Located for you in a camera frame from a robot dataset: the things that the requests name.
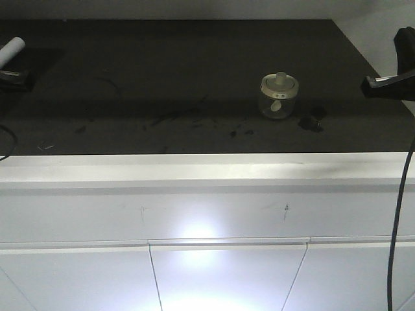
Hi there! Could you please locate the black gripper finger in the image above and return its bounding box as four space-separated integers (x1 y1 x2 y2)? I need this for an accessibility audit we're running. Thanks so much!
394 27 414 75
361 71 414 100
1 70 35 92

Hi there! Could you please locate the white pipe in hood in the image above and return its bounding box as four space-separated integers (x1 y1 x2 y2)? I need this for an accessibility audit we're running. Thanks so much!
0 37 25 68

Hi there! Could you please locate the black camera cable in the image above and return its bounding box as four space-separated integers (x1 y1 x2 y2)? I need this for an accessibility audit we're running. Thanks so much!
386 135 415 311
0 124 18 162

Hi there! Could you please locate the glass jar with beige lid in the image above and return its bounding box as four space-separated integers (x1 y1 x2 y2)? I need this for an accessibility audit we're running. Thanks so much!
258 72 300 120

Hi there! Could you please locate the white cabinet drawer front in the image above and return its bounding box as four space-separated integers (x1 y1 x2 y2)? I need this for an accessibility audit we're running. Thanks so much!
150 242 307 310

